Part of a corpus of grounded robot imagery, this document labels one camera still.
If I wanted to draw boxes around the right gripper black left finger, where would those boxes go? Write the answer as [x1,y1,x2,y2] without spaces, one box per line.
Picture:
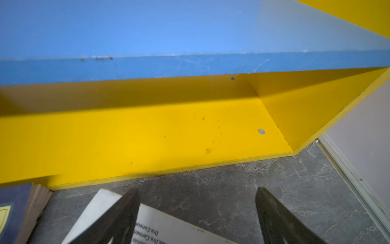
[71,188,140,244]

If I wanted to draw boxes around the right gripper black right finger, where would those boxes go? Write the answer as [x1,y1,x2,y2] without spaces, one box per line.
[255,187,325,244]

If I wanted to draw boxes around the white Spanish text book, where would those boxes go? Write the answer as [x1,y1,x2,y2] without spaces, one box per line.
[63,189,233,244]

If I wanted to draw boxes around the navy Yijing book yellow label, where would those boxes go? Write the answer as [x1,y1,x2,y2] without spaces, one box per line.
[1,183,53,244]

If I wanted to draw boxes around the yellow pink blue bookshelf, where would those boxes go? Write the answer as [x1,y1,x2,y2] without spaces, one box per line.
[1,1,390,190]

